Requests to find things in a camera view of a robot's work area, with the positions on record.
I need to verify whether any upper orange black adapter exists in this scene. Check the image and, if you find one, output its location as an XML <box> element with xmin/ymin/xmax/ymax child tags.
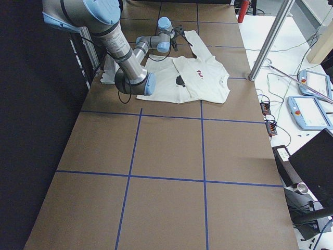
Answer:
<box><xmin>260</xmin><ymin>102</ymin><xmax>271</xmax><ymax>116</ymax></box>

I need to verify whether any cream long-sleeve Twinkle shirt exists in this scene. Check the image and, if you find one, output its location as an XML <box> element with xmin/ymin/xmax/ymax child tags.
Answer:
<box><xmin>137</xmin><ymin>30</ymin><xmax>230</xmax><ymax>104</ymax></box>

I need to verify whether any lower teach pendant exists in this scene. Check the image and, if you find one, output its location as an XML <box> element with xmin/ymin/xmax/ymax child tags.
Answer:
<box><xmin>287</xmin><ymin>96</ymin><xmax>332</xmax><ymax>131</ymax></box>

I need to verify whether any orange black adapter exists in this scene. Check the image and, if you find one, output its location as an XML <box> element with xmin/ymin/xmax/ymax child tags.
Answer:
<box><xmin>265</xmin><ymin>120</ymin><xmax>277</xmax><ymax>137</ymax></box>
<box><xmin>260</xmin><ymin>102</ymin><xmax>271</xmax><ymax>116</ymax></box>

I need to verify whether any upper teach pendant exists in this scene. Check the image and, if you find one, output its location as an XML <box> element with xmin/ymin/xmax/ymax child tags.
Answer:
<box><xmin>298</xmin><ymin>70</ymin><xmax>332</xmax><ymax>99</ymax></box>

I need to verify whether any black box with label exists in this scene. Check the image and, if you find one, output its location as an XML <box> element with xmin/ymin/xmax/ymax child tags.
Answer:
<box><xmin>272</xmin><ymin>145</ymin><xmax>304</xmax><ymax>187</ymax></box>

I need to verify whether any aluminium frame post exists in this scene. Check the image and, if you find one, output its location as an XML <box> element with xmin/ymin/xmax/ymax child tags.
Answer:
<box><xmin>249</xmin><ymin>0</ymin><xmax>295</xmax><ymax>81</ymax></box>

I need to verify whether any lower orange black adapter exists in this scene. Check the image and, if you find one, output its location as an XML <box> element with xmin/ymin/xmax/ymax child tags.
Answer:
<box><xmin>265</xmin><ymin>120</ymin><xmax>277</xmax><ymax>137</ymax></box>

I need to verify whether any black monitor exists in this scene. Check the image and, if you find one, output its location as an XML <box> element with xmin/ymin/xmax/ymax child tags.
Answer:
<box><xmin>289</xmin><ymin>129</ymin><xmax>333</xmax><ymax>207</ymax></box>

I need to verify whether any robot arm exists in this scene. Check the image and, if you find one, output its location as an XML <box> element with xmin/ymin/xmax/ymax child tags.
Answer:
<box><xmin>42</xmin><ymin>1</ymin><xmax>156</xmax><ymax>96</ymax></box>
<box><xmin>133</xmin><ymin>17</ymin><xmax>186</xmax><ymax>63</ymax></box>

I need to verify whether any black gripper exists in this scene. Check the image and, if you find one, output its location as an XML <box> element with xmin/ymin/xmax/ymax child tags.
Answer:
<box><xmin>171</xmin><ymin>24</ymin><xmax>185</xmax><ymax>52</ymax></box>

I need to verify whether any teach pendant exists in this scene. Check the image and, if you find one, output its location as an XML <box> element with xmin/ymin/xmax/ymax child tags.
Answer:
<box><xmin>287</xmin><ymin>96</ymin><xmax>332</xmax><ymax>131</ymax></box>
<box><xmin>298</xmin><ymin>70</ymin><xmax>332</xmax><ymax>99</ymax></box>

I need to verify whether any aluminium rail column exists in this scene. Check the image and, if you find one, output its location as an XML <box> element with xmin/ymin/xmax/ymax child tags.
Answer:
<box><xmin>69</xmin><ymin>26</ymin><xmax>101</xmax><ymax>89</ymax></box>

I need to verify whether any metal cup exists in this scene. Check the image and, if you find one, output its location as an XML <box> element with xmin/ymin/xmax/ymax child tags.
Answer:
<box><xmin>296</xmin><ymin>183</ymin><xmax>309</xmax><ymax>195</ymax></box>

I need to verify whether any thin metal rod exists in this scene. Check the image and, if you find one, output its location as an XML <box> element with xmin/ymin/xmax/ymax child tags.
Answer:
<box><xmin>267</xmin><ymin>64</ymin><xmax>333</xmax><ymax>104</ymax></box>

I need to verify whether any wooden board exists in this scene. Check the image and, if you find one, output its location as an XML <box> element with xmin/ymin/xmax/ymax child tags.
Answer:
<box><xmin>306</xmin><ymin>21</ymin><xmax>332</xmax><ymax>64</ymax></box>

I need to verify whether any red fire extinguisher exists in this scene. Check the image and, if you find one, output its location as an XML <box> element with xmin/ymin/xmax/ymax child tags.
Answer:
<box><xmin>237</xmin><ymin>0</ymin><xmax>250</xmax><ymax>23</ymax></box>

